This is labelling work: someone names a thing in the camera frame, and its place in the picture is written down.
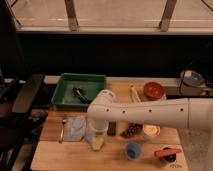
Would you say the red bowl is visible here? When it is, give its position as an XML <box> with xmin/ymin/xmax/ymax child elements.
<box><xmin>143</xmin><ymin>82</ymin><xmax>165</xmax><ymax>100</ymax></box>

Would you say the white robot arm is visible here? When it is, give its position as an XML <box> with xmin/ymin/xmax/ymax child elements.
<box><xmin>87</xmin><ymin>90</ymin><xmax>213</xmax><ymax>171</ymax></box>

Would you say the grey bowl in background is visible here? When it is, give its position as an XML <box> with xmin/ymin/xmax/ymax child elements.
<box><xmin>179</xmin><ymin>70</ymin><xmax>205</xmax><ymax>96</ymax></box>

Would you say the black rectangular block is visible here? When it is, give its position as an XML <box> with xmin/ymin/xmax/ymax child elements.
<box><xmin>107</xmin><ymin>122</ymin><xmax>117</xmax><ymax>136</ymax></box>

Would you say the bunch of dark grapes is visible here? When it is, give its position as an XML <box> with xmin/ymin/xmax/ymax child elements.
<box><xmin>120</xmin><ymin>123</ymin><xmax>142</xmax><ymax>138</ymax></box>

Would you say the blue grey cloth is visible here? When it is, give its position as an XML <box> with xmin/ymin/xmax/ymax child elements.
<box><xmin>67</xmin><ymin>116</ymin><xmax>86</xmax><ymax>142</ymax></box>

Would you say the blue cup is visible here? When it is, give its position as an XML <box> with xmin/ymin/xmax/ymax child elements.
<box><xmin>124</xmin><ymin>142</ymin><xmax>141</xmax><ymax>160</ymax></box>

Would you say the green plastic tray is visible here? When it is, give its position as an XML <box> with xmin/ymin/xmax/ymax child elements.
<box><xmin>51</xmin><ymin>73</ymin><xmax>106</xmax><ymax>109</ymax></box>

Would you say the pale yellow banana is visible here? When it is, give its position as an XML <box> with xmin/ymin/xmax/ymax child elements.
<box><xmin>130</xmin><ymin>86</ymin><xmax>141</xmax><ymax>102</ymax></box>

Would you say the black utensil in tray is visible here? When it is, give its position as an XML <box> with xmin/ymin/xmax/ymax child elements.
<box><xmin>72</xmin><ymin>87</ymin><xmax>91</xmax><ymax>104</ymax></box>

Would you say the metal spoon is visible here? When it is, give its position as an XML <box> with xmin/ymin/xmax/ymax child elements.
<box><xmin>59</xmin><ymin>118</ymin><xmax>67</xmax><ymax>144</ymax></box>

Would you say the yellow cup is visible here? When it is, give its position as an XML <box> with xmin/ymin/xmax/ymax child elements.
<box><xmin>143</xmin><ymin>125</ymin><xmax>160</xmax><ymax>139</ymax></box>

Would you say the orange carrot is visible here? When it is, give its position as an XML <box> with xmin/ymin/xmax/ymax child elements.
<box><xmin>154</xmin><ymin>149</ymin><xmax>182</xmax><ymax>157</ymax></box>

